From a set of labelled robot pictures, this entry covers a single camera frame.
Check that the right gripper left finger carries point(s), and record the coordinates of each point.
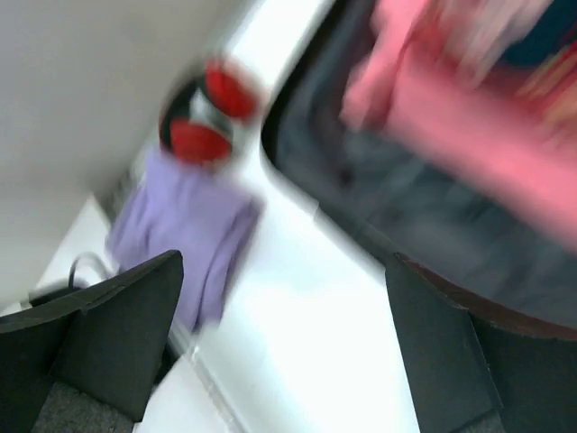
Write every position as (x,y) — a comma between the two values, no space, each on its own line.
(105,341)

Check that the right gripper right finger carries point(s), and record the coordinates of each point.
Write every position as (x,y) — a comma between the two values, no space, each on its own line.
(466,374)

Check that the purple garment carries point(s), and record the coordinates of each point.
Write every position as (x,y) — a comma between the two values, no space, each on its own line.
(178,206)

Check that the red and black headphones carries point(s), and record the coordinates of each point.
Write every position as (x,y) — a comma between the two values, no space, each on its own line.
(208,108)

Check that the pink sweater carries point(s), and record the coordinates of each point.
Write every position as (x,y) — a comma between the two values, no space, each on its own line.
(414,85)

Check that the red cartoon print garment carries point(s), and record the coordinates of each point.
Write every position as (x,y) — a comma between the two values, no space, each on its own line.
(548,56)

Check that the pink hard-shell suitcase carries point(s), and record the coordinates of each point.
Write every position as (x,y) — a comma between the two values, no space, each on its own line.
(504,265)

